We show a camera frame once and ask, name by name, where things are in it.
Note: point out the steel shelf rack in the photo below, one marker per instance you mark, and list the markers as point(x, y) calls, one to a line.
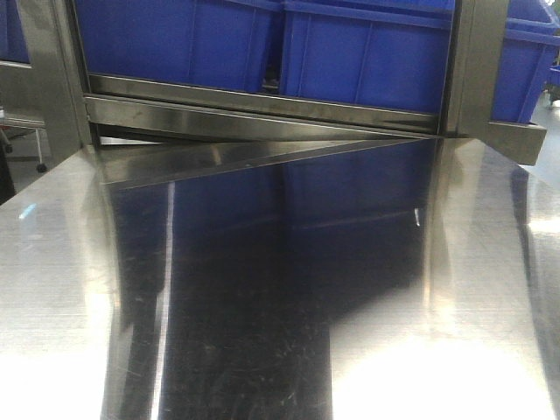
point(146, 129)

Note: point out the blue bin left on shelf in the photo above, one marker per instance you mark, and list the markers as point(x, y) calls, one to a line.
point(217, 44)

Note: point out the blue bin far right shelf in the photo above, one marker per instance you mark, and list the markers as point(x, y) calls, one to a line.
point(530, 44)

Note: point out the blue bin behind post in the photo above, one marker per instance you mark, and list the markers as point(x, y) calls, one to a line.
point(383, 55)

